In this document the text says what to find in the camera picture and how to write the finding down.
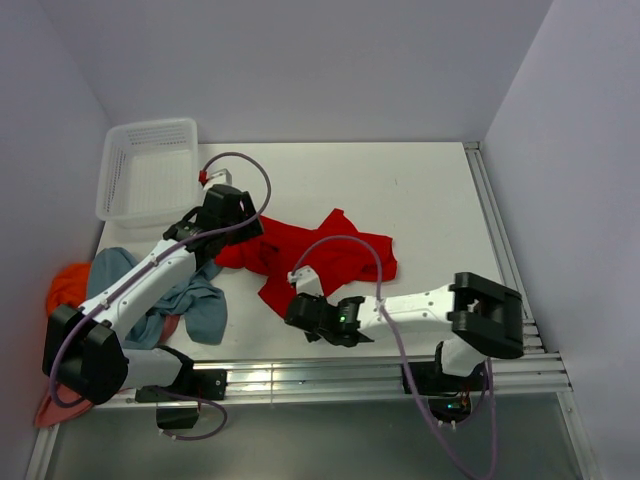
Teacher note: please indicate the blue grey t shirt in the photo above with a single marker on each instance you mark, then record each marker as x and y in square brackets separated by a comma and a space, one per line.
[200, 305]

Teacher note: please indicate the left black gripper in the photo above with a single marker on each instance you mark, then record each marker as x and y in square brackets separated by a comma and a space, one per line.
[248, 208]

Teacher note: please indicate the red t shirt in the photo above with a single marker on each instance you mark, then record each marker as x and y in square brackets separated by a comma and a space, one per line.
[332, 250]

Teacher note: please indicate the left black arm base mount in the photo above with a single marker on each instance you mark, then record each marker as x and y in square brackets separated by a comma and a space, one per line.
[190, 387]

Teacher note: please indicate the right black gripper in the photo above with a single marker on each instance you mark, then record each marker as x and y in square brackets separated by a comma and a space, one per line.
[313, 335]

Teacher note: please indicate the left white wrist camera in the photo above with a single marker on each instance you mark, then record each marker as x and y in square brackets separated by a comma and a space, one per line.
[219, 177]

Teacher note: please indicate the aluminium front rail frame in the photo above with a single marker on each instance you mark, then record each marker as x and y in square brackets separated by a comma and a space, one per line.
[333, 419]

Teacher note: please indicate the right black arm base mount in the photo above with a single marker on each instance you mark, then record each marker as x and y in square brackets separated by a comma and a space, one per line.
[447, 398]

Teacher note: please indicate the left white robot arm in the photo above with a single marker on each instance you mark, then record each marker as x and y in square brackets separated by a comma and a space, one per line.
[123, 303]

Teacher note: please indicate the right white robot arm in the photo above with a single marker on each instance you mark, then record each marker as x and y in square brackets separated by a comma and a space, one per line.
[483, 318]

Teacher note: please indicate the aluminium right side rail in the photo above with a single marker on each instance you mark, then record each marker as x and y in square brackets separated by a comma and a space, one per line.
[503, 253]

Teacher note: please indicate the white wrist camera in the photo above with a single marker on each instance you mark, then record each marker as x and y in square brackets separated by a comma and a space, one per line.
[305, 281]
[219, 177]

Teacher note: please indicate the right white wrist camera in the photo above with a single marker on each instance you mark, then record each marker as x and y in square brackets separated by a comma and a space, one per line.
[305, 281]

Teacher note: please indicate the pink t shirt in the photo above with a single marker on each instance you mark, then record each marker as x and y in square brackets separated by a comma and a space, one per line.
[87, 365]

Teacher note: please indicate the white plastic perforated basket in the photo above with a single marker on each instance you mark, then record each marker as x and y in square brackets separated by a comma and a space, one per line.
[149, 173]

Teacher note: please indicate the orange t shirt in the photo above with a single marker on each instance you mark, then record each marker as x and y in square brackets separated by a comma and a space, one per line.
[68, 287]

